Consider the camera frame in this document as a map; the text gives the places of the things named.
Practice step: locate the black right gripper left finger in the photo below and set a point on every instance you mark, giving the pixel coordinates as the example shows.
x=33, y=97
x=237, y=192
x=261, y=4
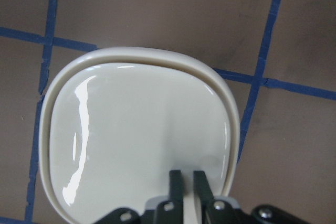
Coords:
x=160, y=209

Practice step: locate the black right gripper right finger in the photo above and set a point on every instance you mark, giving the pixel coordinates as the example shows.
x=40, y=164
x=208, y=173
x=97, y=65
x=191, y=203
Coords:
x=225, y=209

